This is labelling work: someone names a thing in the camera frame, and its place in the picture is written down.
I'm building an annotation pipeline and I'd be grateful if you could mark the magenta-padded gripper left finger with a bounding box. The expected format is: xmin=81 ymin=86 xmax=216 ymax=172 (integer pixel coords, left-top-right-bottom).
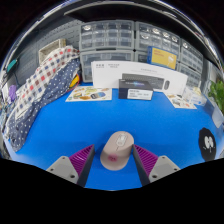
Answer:
xmin=45 ymin=143 xmax=96 ymax=188

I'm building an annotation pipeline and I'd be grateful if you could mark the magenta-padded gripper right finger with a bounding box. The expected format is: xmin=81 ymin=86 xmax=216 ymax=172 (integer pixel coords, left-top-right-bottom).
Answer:
xmin=132 ymin=143 xmax=181 ymax=187

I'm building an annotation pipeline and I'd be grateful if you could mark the beige pink computer mouse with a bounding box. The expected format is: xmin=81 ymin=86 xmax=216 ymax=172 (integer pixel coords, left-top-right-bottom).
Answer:
xmin=99 ymin=130 xmax=135 ymax=172

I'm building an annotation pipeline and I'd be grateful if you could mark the black cloud-shaped mouse pad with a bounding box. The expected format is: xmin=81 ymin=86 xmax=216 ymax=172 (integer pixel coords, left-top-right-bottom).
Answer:
xmin=198 ymin=126 xmax=217 ymax=163

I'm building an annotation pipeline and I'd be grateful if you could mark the illustrated picture card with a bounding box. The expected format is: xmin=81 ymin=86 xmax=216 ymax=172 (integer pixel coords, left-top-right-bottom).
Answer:
xmin=65 ymin=85 xmax=113 ymax=103
xmin=165 ymin=93 xmax=198 ymax=110

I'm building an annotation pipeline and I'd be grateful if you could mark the navy polka dot cloth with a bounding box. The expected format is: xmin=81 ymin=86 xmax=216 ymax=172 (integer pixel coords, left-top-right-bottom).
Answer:
xmin=4 ymin=58 xmax=82 ymax=153

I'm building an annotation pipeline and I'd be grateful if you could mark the small black product box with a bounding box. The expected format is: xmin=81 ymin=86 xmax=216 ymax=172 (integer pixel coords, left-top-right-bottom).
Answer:
xmin=118 ymin=78 xmax=154 ymax=101

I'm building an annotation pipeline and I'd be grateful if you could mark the white disposable glove box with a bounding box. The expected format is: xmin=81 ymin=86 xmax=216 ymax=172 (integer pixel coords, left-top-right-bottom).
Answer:
xmin=182 ymin=86 xmax=208 ymax=107

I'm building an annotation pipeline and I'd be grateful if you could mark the long white keyboard box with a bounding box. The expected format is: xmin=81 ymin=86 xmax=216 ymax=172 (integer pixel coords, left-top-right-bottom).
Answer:
xmin=90 ymin=60 xmax=189 ymax=96

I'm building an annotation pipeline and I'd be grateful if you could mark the red blue checkered cloth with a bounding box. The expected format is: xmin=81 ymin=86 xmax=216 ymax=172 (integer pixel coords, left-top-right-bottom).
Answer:
xmin=6 ymin=45 xmax=81 ymax=124

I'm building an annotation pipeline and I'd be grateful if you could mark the grey small-parts drawer cabinet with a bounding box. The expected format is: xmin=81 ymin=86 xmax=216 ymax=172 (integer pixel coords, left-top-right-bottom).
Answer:
xmin=79 ymin=20 xmax=135 ymax=52
xmin=179 ymin=39 xmax=204 ymax=73
xmin=134 ymin=50 xmax=149 ymax=64
xmin=134 ymin=21 xmax=182 ymax=53
xmin=176 ymin=63 xmax=203 ymax=88
xmin=79 ymin=49 xmax=135 ymax=84

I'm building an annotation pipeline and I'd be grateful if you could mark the green plant in white pot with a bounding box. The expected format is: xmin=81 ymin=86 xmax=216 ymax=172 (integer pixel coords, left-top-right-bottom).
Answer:
xmin=207 ymin=79 xmax=224 ymax=114

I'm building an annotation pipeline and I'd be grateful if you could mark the yellow and blue box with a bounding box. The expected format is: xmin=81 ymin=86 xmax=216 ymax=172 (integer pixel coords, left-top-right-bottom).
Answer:
xmin=146 ymin=45 xmax=178 ymax=71

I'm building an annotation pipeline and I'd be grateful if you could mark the white woven basket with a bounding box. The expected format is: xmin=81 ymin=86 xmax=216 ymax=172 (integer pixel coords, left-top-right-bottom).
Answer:
xmin=38 ymin=38 xmax=67 ymax=64

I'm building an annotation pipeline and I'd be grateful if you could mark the dark overhead shelf unit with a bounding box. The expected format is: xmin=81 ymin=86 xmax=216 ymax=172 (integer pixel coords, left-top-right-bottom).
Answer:
xmin=63 ymin=3 xmax=188 ymax=24

